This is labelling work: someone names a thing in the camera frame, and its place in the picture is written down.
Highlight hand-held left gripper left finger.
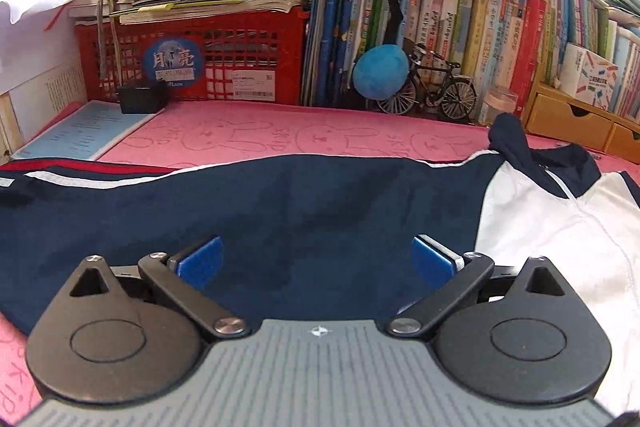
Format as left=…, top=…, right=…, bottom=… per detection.
left=67, top=235, right=251, bottom=339

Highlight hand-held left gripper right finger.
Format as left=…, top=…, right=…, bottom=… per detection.
left=385, top=234, right=568, bottom=338

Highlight navy and white jacket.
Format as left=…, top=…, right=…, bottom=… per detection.
left=0, top=113, right=640, bottom=413

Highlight pink rabbit print mat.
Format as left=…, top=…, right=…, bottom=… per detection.
left=0, top=99, right=640, bottom=427

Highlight small clear jar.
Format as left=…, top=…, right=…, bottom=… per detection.
left=477, top=89, right=521, bottom=128

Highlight small black box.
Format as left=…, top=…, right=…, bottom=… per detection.
left=117, top=82, right=171, bottom=115

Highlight light blue sheet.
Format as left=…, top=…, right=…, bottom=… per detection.
left=10, top=101, right=163, bottom=162

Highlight miniature black bicycle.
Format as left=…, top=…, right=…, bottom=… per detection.
left=375, top=42, right=478, bottom=124

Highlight wooden drawer organizer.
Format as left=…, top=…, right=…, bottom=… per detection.
left=525, top=77, right=640, bottom=165

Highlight blue round plush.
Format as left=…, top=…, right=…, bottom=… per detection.
left=352, top=44, right=408, bottom=100

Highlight white printed board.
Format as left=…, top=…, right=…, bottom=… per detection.
left=0, top=62, right=88, bottom=152

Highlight red plastic crate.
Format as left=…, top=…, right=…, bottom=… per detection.
left=74, top=9, right=310, bottom=102

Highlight row of books under plush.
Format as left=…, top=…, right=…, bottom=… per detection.
left=395, top=0, right=548, bottom=122

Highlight white box with colourful print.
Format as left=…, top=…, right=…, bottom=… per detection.
left=557, top=42, right=621, bottom=112

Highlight row of tall blue books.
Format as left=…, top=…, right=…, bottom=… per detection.
left=300, top=0, right=396, bottom=108

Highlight row of books on organizer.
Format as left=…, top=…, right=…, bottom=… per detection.
left=537, top=0, right=640, bottom=118

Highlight grey cord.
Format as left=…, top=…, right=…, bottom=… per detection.
left=95, top=0, right=133, bottom=95

